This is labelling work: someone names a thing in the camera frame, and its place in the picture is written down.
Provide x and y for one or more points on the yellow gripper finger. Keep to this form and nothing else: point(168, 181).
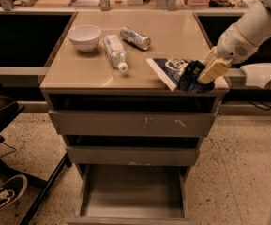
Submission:
point(214, 70)
point(210, 57)

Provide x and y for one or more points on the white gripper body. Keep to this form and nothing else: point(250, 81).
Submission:
point(233, 47)

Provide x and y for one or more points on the blue chip bag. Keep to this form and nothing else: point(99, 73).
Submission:
point(181, 74)

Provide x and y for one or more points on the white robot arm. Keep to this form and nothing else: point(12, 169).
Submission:
point(256, 23)

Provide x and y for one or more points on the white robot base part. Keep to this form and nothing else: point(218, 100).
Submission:
point(257, 75)

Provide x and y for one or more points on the top drawer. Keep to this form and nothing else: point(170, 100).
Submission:
point(134, 124)

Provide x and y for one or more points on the grey drawer cabinet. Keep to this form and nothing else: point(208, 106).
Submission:
point(87, 82)

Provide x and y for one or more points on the middle drawer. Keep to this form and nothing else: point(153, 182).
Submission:
point(141, 156)

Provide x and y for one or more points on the open bottom drawer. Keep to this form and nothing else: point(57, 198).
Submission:
point(132, 195)

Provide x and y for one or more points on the silver drink can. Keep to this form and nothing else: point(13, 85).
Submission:
point(138, 40)

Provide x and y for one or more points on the clear plastic water bottle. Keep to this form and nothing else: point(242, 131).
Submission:
point(116, 53)

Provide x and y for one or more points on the white ceramic bowl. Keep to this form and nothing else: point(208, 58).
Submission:
point(84, 38)

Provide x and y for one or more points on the black sneaker with white laces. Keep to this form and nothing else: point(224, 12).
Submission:
point(12, 190)

